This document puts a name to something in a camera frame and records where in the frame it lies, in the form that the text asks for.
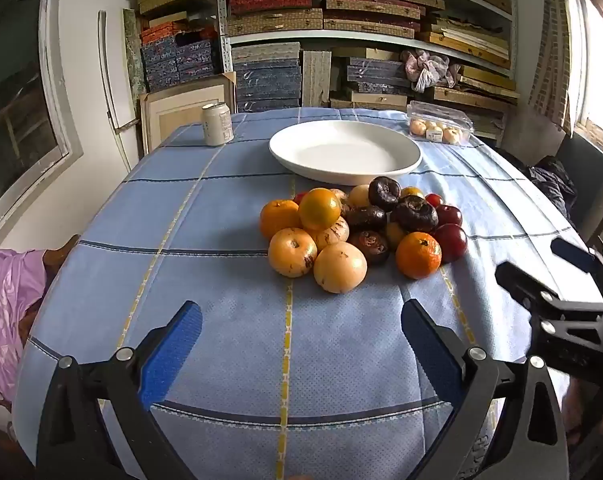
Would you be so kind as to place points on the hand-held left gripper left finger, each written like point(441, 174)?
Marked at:
point(174, 355)

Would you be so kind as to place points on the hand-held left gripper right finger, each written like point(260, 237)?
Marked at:
point(426, 340)

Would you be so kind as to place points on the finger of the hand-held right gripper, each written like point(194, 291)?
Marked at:
point(574, 255)
point(521, 282)

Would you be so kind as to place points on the dark red plum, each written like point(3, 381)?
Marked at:
point(450, 215)
point(454, 242)

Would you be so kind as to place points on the orange mandarin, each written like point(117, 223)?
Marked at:
point(280, 217)
point(419, 255)

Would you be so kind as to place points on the small tan round fruit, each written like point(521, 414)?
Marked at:
point(395, 235)

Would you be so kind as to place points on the smooth pale orange melon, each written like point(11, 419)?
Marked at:
point(340, 266)

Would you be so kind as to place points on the dark brown water chestnut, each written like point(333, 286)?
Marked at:
point(414, 213)
point(366, 218)

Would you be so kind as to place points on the small yellow-green orange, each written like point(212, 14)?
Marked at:
point(412, 192)

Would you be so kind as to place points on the striped pepino melon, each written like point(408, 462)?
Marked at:
point(333, 232)

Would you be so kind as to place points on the small pale pepino melon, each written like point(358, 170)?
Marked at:
point(342, 196)

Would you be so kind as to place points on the yellow orange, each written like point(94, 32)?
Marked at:
point(320, 208)

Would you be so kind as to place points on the white plate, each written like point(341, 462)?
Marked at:
point(341, 152)

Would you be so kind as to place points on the clear plastic box of pale fruits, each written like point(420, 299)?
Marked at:
point(439, 127)

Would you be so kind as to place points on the dark clothing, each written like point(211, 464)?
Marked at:
point(551, 180)

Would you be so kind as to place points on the dark padded chair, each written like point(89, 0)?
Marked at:
point(581, 165)

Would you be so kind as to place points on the blue checked tablecloth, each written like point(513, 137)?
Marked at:
point(206, 270)

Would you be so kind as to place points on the pink plastic bag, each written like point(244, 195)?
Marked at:
point(6, 300)

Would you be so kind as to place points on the bright window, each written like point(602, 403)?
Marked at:
point(599, 70)

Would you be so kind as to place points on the woven patterned curtain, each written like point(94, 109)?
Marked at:
point(551, 60)

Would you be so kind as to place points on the pink cloth bundle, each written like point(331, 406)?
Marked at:
point(424, 72)

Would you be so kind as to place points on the low tan wooden boxes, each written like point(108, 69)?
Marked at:
point(376, 100)

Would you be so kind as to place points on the white drink can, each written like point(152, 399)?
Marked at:
point(218, 125)

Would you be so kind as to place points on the stack of golden flat boxes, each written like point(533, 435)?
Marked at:
point(471, 42)

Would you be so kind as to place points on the short stack of grey-blue boxes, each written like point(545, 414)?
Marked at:
point(376, 72)

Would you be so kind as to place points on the upright grey wooden boxes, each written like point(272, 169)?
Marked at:
point(316, 80)

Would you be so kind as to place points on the tall stack of grey-blue boxes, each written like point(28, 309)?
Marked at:
point(269, 82)

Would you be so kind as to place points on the stack of blue patterned boxes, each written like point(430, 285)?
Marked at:
point(161, 65)

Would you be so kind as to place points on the white leaning strip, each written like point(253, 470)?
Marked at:
point(106, 70)

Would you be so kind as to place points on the white framed window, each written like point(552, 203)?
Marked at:
point(16, 100)

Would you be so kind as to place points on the green marbled board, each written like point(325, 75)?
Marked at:
point(133, 50)

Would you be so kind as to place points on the white metal shelving rack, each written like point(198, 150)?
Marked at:
point(224, 35)

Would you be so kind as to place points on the stack of woven tan boxes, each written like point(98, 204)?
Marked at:
point(274, 22)

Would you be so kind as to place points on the beige picture frame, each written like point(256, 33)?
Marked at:
point(181, 110)

